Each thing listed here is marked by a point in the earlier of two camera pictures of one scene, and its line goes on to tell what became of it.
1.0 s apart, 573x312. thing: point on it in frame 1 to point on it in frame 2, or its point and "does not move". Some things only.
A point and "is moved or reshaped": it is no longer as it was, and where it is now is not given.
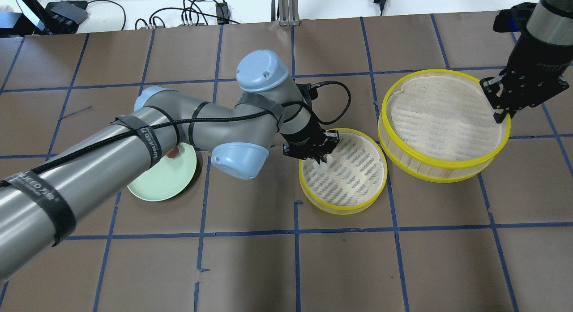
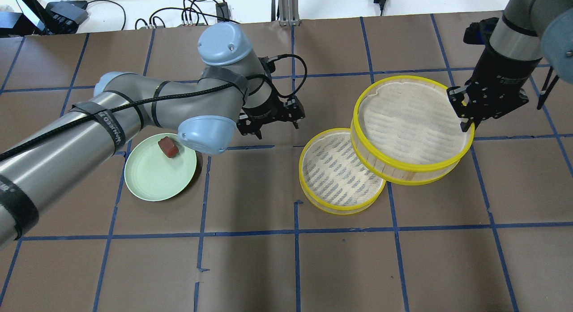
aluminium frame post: [288, 3] does not move
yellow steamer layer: [438, 126] is moved or reshaped
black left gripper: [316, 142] to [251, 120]
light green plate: [167, 177] does not move
